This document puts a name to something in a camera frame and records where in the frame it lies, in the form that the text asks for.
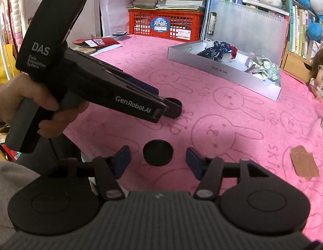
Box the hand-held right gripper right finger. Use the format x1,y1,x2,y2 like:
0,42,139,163
185,147,275,201

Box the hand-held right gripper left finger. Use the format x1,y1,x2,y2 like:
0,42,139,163
48,145,132,201

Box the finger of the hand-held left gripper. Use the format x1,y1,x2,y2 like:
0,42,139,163
150,105,168,123
104,65,160,98

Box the black round container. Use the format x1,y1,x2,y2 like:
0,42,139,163
164,97,183,119

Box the black round lid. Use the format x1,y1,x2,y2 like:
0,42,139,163
143,141,174,166

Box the navy patterned cloth pouch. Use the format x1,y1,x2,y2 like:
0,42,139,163
197,41,233,61

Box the white cardboard box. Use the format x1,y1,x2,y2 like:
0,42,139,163
168,40,282,101

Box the white plush toy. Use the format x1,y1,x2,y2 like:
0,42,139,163
223,53,247,67

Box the green floral cloth pouch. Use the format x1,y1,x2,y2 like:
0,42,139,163
246,57,280,86

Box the person's left hand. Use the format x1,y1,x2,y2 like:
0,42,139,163
0,73,90,138

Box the wooden board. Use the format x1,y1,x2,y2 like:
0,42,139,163
74,47,97,55

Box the red booklet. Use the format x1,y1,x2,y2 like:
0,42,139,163
73,38,120,47

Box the white paper sheet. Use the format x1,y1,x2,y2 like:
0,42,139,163
90,44,123,56

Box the yellow bag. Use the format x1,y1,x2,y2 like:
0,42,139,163
0,43,20,84

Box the red plastic crate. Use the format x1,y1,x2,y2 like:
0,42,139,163
127,8,205,42

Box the pink rabbit print towel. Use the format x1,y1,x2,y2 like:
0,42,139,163
60,32,323,243

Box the white paper sheets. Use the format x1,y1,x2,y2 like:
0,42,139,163
99,0,131,37

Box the brown cardboard piece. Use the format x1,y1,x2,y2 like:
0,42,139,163
289,146,320,181

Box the translucent clipboard folder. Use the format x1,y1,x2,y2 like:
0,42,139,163
201,0,290,65

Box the wooden drawer organizer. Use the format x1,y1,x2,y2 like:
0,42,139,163
280,42,314,84

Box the brown-haired doll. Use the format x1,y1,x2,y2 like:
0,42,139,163
309,40,323,102

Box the row of shelf books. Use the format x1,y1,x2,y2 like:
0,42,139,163
210,0,323,60

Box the black cable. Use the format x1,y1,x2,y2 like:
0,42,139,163
48,135,59,162

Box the white twisted rope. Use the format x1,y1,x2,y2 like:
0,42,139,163
9,0,24,34

